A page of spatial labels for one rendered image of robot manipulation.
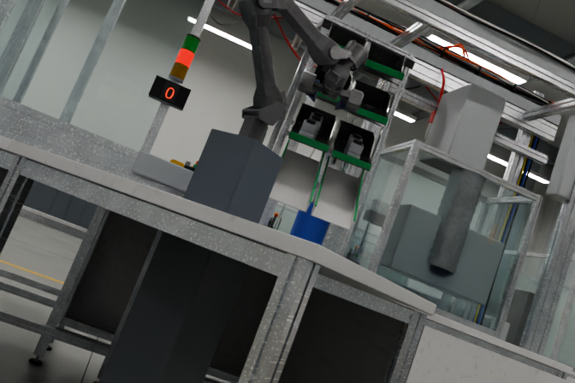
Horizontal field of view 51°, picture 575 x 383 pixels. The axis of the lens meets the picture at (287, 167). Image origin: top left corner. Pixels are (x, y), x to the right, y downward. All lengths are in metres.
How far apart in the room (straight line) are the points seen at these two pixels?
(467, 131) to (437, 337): 0.95
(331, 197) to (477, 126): 1.19
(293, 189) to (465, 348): 1.20
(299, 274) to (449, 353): 1.78
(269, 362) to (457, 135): 2.06
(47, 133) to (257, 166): 0.60
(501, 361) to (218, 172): 1.78
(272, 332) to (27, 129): 0.98
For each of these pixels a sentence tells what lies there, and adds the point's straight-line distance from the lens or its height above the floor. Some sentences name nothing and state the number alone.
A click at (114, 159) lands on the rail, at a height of 0.92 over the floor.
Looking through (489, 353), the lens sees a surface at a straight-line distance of 2.82.
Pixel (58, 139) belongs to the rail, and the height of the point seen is 0.91.
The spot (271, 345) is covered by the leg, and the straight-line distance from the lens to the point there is 1.01.
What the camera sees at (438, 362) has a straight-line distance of 2.71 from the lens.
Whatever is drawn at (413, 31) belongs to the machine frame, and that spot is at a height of 2.05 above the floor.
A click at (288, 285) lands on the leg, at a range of 1.02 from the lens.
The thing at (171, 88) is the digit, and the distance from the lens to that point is 2.01.
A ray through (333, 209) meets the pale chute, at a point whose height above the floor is 1.04.
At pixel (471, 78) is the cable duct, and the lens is 3.45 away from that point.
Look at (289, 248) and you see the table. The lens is 1.00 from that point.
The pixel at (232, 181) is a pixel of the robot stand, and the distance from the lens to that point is 1.40.
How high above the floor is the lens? 0.80
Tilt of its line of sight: 9 degrees up
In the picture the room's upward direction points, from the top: 21 degrees clockwise
